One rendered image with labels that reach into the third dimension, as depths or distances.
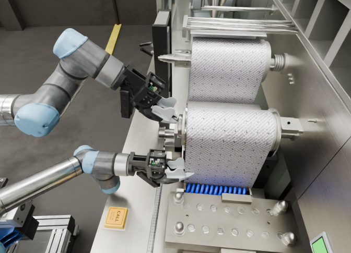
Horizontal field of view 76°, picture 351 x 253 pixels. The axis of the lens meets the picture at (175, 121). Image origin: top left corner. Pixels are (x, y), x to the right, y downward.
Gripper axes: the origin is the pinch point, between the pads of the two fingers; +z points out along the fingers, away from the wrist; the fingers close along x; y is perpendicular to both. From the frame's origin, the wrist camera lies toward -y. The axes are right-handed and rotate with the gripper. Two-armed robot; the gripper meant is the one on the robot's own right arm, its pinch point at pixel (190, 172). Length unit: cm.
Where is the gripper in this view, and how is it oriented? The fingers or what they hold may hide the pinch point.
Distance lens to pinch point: 77.2
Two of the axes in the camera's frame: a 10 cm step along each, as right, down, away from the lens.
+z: 10.0, 0.6, -0.6
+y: 0.0, -7.1, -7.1
